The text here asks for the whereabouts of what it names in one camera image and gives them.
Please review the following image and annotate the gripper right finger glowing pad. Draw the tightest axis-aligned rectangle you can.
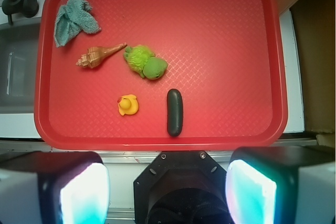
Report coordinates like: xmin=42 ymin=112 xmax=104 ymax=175
xmin=225 ymin=146 xmax=335 ymax=223

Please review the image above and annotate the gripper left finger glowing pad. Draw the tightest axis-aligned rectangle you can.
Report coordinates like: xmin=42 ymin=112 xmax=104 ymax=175
xmin=1 ymin=151 xmax=110 ymax=223

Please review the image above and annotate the dark green cucumber toy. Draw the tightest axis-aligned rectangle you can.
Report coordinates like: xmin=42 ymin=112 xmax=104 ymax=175
xmin=167 ymin=89 xmax=183 ymax=137

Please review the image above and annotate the yellow rubber duck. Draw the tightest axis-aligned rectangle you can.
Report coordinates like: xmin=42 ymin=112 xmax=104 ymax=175
xmin=117 ymin=94 xmax=139 ymax=116

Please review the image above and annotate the brown spiral seashell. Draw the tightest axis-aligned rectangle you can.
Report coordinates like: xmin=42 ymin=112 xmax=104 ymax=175
xmin=76 ymin=43 xmax=127 ymax=69

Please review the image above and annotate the grey metal sink basin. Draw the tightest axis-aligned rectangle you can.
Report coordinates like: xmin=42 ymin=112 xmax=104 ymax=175
xmin=1 ymin=23 xmax=40 ymax=114

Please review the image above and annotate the red plastic tray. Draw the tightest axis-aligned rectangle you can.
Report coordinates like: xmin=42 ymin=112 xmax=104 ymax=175
xmin=34 ymin=0 xmax=288 ymax=151

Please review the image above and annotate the green plush turtle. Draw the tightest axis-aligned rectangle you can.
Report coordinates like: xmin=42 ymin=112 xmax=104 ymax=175
xmin=123 ymin=45 xmax=168 ymax=80

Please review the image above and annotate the teal knitted cloth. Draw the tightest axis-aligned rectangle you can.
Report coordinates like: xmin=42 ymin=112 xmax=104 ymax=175
xmin=54 ymin=0 xmax=101 ymax=48

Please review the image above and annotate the brown cardboard box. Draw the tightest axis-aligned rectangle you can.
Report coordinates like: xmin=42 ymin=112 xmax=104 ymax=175
xmin=290 ymin=0 xmax=335 ymax=147

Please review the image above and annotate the black sink faucet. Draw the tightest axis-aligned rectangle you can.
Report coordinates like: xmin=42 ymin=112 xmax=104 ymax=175
xmin=1 ymin=0 xmax=39 ymax=25

